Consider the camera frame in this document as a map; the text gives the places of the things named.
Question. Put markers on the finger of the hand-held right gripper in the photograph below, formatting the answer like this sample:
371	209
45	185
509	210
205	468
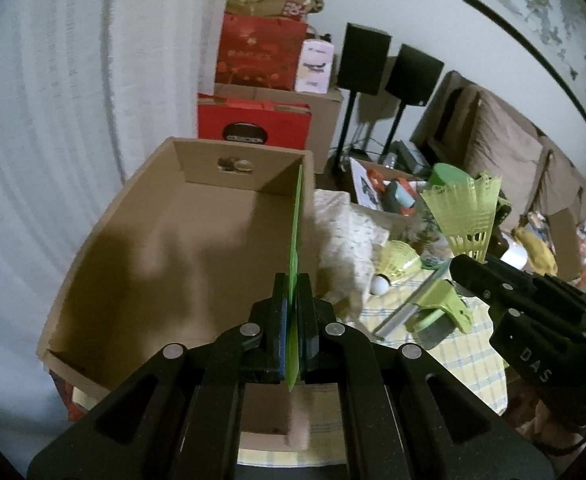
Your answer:
473	275
568	289

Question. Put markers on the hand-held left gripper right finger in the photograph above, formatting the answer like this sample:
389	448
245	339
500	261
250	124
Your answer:
304	330

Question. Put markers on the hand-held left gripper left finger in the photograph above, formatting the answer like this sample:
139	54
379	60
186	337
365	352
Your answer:
283	320

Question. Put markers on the green plastic clip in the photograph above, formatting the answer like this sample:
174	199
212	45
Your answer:
438	300

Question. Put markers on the yellow-green plastic shuttlecock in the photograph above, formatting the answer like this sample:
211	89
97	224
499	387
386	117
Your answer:
465	215

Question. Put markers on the yellow shuttlecock white cork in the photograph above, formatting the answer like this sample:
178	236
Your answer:
398	260

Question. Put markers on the white floral cloth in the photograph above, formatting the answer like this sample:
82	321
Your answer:
343	240

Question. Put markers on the green lidded jar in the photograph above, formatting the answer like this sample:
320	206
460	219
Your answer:
445	175

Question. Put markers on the yellow pouch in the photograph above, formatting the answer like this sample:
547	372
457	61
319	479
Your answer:
540	255

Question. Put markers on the white dome appliance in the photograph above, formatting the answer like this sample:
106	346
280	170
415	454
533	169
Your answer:
515	258

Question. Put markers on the small brown cushion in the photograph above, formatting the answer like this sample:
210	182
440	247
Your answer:
565	185

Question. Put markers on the orange teal toy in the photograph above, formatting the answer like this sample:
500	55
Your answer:
398	197

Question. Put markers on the small cardboard box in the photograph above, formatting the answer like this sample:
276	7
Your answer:
373	215

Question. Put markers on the large brown cushion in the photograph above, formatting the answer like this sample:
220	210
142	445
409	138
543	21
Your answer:
503	145

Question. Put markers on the black audio device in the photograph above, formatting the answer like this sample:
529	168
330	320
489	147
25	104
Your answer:
410	155

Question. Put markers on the white printed paper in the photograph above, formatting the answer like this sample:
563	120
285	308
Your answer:
365	185

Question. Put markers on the brown sofa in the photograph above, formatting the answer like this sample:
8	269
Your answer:
443	110

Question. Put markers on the black speaker stand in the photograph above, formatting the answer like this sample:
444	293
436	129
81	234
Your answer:
345	125
397	125

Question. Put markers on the large brown cardboard box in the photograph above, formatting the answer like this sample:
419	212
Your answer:
325	120

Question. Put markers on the black speaker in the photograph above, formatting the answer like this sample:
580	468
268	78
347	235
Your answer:
413	75
363	57

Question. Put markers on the red collection box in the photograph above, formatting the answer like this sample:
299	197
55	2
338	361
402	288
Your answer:
213	120

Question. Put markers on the red plastic item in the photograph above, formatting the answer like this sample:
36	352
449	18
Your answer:
68	400

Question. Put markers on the white pink carton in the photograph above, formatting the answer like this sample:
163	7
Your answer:
315	65

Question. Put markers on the red patterned gift bag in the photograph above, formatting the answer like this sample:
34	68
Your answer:
258	50

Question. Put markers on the white curtain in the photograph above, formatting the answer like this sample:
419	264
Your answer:
48	160

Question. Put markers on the gold paper bag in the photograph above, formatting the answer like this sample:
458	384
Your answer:
268	0

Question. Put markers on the framed wall painting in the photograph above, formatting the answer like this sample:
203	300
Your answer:
548	5

